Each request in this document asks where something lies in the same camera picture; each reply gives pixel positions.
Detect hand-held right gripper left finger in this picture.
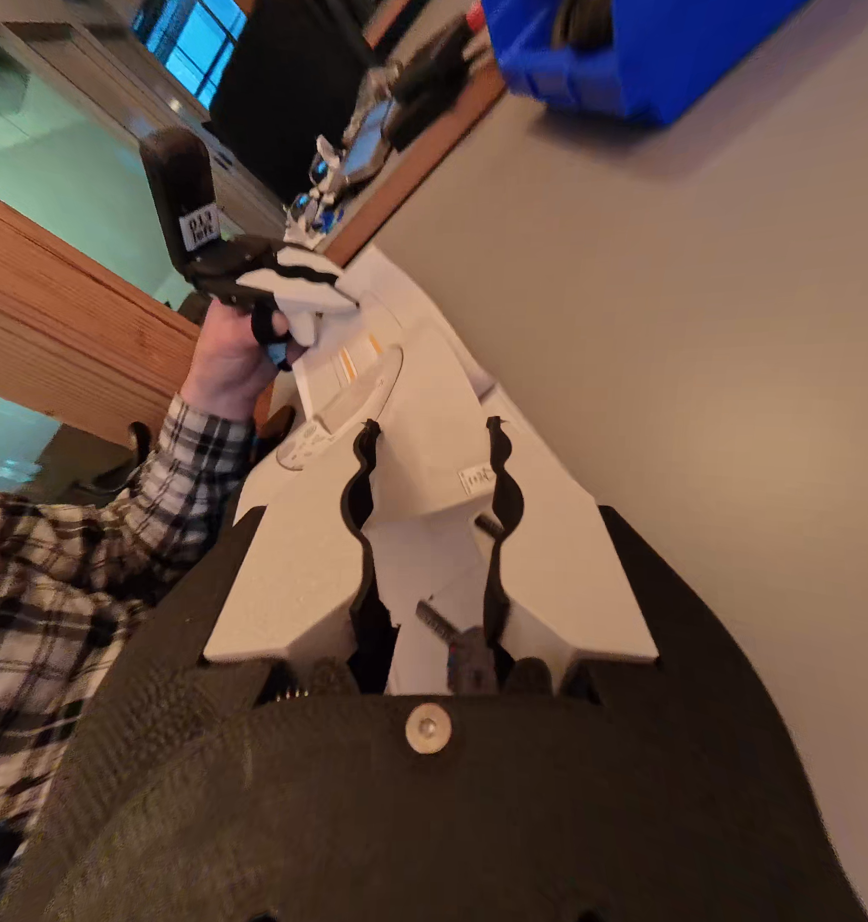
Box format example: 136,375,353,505
204,420,397,696

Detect background desk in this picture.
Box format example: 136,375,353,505
319,0,508,269

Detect blue storage bin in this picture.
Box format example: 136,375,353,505
481,0,815,129

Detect person's black shoe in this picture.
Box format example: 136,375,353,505
250,403,298,465

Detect toy truck instruction booklet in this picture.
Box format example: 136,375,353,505
234,317,602,696

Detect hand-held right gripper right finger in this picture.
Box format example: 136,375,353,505
477,416,658,692

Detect black monitor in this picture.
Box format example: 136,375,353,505
209,0,381,206

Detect person's left hand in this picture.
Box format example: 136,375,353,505
181,297,311,424

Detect person's plaid clothing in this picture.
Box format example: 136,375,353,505
0,492,157,894

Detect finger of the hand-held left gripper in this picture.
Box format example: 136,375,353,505
274,245,344,287
234,265,361,315

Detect small clear bag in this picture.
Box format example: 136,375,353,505
283,133,350,240

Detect grey desk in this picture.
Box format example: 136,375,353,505
240,0,868,922

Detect white paper envelope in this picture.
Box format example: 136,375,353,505
276,243,496,473

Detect device with blue screen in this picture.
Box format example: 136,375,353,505
340,97,400,186

